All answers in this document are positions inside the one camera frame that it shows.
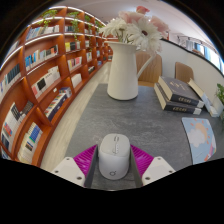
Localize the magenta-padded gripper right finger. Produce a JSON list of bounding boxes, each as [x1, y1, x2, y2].
[[129, 143, 177, 188]]

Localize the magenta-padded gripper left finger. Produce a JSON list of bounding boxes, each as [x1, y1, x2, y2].
[[50, 143, 100, 189]]

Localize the white computer mouse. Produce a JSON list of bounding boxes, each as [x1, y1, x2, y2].
[[98, 133, 131, 181]]

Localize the cartoon print mouse pad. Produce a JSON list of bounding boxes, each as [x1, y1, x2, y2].
[[181, 117, 217, 166]]

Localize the dark hardcover book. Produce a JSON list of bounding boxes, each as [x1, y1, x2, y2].
[[153, 83, 203, 116], [157, 75, 205, 109]]

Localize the blue and white book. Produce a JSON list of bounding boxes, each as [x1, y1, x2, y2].
[[201, 93, 219, 118]]

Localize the wooden bookshelf unit with books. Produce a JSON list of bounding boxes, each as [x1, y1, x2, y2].
[[0, 5, 114, 167]]

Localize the tan upholstered chair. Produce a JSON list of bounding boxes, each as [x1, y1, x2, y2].
[[174, 61, 195, 84], [135, 51, 163, 88]]

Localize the potted green plant white pot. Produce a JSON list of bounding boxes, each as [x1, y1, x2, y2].
[[215, 83, 224, 121]]

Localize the white ceramic pitcher vase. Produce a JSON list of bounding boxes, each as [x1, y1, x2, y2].
[[106, 40, 158, 101]]

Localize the large window with curtains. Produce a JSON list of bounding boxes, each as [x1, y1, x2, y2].
[[178, 34, 224, 74]]

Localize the pink and white flower bouquet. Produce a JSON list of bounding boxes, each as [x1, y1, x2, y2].
[[98, 5, 171, 54]]

